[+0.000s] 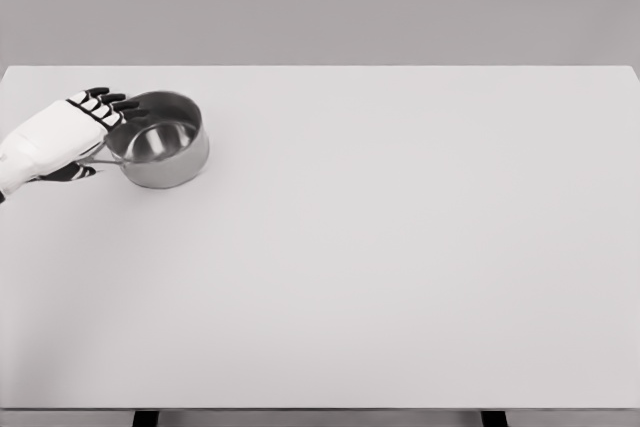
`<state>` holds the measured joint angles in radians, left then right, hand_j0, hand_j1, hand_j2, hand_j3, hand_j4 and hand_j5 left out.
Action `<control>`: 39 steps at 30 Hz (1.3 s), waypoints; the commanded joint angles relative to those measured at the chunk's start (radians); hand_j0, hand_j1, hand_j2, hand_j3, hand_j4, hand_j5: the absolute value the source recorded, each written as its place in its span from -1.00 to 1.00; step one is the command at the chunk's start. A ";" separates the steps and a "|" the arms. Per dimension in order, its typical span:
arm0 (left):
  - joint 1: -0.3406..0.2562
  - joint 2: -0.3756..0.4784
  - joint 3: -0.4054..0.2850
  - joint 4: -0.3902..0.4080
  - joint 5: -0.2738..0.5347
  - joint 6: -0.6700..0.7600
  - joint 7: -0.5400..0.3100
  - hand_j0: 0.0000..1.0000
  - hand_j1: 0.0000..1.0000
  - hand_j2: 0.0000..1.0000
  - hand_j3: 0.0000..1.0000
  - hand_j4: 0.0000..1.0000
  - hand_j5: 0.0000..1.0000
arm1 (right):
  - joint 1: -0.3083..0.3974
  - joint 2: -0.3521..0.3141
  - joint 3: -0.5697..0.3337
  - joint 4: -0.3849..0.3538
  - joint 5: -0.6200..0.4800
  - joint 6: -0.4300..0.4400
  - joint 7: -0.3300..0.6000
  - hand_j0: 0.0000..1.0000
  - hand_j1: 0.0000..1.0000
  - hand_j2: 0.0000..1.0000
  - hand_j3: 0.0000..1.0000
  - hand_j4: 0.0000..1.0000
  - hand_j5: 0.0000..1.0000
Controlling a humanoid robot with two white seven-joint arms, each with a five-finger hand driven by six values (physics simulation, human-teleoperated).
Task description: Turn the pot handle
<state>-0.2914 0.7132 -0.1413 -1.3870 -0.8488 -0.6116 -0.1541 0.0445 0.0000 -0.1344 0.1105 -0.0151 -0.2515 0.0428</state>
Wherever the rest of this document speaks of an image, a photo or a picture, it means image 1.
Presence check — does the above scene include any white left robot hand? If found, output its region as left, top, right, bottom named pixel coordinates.
left=13, top=87, right=150, bottom=183

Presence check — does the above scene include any silver steel pot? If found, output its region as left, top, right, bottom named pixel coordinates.
left=78, top=90, right=211, bottom=190

